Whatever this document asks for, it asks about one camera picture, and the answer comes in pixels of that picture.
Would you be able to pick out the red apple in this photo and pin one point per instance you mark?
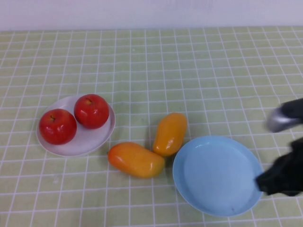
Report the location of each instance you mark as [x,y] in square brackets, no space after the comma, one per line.
[58,126]
[91,111]

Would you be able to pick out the green checked tablecloth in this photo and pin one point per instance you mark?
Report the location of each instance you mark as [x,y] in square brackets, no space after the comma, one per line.
[189,82]

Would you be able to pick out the white plate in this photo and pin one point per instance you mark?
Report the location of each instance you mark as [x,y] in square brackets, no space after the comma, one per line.
[90,139]

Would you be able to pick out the light blue plate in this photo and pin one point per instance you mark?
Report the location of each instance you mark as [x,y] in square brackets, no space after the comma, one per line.
[220,177]

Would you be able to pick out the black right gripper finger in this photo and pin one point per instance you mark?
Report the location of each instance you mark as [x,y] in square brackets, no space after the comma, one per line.
[267,179]
[282,188]

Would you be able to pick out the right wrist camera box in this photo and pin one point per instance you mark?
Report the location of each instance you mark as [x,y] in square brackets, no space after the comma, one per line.
[279,123]

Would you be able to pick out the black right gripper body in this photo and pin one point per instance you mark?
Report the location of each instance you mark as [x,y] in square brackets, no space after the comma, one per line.
[293,168]

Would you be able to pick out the orange mango with reddish end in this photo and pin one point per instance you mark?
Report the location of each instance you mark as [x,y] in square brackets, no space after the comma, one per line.
[135,160]

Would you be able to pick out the yellow orange mango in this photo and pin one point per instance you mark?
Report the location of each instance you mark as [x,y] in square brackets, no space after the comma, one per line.
[169,134]

